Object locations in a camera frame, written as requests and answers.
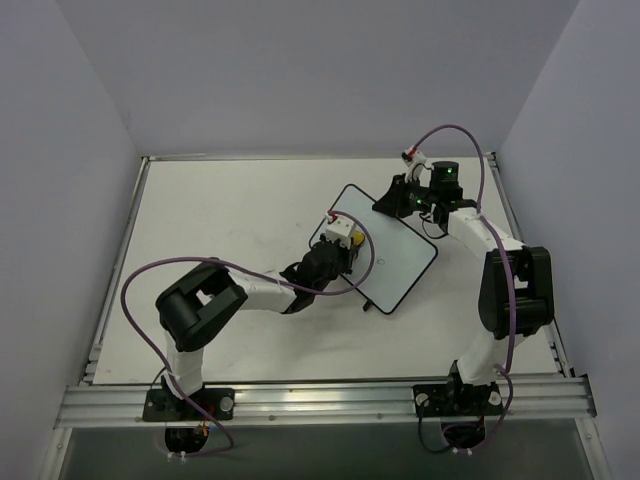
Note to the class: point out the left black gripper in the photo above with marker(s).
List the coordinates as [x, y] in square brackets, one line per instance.
[339, 255]

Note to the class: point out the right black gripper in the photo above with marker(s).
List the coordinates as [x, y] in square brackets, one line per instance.
[391, 197]

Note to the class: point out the yellow whiteboard eraser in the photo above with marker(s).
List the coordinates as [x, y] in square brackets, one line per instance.
[357, 240]

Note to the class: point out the white whiteboard black frame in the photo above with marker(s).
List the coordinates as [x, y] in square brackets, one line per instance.
[400, 254]

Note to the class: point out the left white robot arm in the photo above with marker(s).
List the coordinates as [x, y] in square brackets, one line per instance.
[195, 309]

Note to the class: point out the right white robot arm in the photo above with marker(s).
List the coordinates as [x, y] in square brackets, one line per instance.
[516, 292]

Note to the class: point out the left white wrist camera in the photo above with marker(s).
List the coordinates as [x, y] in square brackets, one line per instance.
[339, 229]

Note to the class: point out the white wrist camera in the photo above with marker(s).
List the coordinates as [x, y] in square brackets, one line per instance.
[339, 229]
[415, 162]

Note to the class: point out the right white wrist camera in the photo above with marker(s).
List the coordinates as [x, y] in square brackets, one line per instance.
[415, 162]

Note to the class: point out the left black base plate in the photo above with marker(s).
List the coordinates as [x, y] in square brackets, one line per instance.
[161, 405]

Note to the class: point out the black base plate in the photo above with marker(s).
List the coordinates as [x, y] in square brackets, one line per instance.
[442, 400]
[161, 405]

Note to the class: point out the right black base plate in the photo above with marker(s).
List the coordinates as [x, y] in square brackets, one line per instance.
[442, 400]

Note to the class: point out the aluminium rail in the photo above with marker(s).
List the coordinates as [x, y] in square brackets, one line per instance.
[535, 397]

